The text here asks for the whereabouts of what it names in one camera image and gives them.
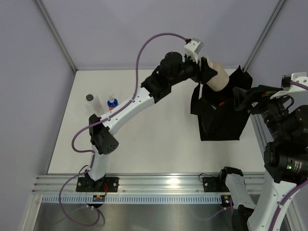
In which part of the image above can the white slotted cable duct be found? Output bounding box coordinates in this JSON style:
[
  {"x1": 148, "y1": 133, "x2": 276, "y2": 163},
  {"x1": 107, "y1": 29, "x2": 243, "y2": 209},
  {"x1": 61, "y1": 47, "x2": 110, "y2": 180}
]
[{"x1": 42, "y1": 194, "x2": 222, "y2": 205}]

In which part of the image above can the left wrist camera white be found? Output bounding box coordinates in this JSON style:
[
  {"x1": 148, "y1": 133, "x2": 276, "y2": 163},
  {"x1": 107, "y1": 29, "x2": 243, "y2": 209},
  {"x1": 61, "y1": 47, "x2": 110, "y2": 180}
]
[{"x1": 184, "y1": 38, "x2": 204, "y2": 63}]

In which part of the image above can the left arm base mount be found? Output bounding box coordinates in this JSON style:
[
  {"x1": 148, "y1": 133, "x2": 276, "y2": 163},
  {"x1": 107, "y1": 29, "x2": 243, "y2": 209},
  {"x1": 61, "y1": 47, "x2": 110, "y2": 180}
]
[{"x1": 76, "y1": 177, "x2": 119, "y2": 193}]

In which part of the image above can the blue orange pump bottle back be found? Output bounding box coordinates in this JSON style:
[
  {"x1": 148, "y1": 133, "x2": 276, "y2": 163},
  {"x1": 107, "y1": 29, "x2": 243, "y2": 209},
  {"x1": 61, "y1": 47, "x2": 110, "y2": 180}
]
[{"x1": 107, "y1": 94, "x2": 118, "y2": 111}]

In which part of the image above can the black canvas bag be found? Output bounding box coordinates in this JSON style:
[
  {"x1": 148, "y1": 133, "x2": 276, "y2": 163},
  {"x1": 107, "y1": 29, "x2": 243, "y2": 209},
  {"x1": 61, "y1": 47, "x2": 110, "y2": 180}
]
[{"x1": 190, "y1": 66, "x2": 253, "y2": 141}]

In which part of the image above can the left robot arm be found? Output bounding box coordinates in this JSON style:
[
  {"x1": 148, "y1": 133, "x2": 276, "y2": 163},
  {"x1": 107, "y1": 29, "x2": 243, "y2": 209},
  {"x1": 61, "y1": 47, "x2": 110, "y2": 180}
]
[{"x1": 86, "y1": 52, "x2": 218, "y2": 192}]

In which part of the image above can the beige pump bottle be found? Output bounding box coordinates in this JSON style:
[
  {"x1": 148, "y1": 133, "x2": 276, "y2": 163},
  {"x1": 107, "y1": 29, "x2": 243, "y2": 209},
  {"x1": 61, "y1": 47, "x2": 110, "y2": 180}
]
[{"x1": 207, "y1": 61, "x2": 229, "y2": 91}]

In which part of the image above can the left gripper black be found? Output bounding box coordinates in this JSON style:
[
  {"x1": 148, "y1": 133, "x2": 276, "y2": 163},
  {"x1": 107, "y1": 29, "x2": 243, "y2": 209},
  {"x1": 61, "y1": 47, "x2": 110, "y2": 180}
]
[{"x1": 168, "y1": 51, "x2": 216, "y2": 86}]

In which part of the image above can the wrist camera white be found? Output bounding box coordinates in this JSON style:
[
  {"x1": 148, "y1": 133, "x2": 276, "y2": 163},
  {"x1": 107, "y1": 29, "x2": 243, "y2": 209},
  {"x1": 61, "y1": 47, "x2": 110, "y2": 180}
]
[
  {"x1": 184, "y1": 38, "x2": 204, "y2": 63},
  {"x1": 270, "y1": 72, "x2": 308, "y2": 99}
]

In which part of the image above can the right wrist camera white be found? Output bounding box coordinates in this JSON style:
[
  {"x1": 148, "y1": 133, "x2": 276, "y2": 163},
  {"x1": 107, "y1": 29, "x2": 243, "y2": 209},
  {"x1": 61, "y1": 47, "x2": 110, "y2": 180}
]
[{"x1": 270, "y1": 72, "x2": 308, "y2": 99}]

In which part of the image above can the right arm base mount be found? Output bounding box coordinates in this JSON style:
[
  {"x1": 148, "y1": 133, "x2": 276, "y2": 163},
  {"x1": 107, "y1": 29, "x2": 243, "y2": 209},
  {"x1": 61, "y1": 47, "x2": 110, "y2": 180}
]
[{"x1": 202, "y1": 177, "x2": 229, "y2": 193}]

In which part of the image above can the clear bottle black cap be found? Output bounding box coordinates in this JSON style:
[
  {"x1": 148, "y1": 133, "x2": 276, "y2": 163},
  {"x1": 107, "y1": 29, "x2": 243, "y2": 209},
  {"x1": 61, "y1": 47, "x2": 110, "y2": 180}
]
[{"x1": 84, "y1": 94, "x2": 103, "y2": 116}]

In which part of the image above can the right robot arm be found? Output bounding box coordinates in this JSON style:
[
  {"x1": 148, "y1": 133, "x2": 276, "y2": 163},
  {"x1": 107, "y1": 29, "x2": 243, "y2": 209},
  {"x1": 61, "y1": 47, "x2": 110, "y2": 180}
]
[{"x1": 218, "y1": 85, "x2": 308, "y2": 231}]

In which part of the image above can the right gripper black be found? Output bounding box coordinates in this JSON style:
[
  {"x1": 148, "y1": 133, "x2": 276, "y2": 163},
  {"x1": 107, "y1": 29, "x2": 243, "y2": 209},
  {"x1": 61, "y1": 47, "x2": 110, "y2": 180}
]
[{"x1": 234, "y1": 84, "x2": 296, "y2": 141}]

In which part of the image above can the aluminium rail frame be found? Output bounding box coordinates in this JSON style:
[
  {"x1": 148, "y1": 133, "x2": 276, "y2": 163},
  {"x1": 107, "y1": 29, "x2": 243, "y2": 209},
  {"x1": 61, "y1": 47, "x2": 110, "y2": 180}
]
[{"x1": 31, "y1": 172, "x2": 268, "y2": 193}]

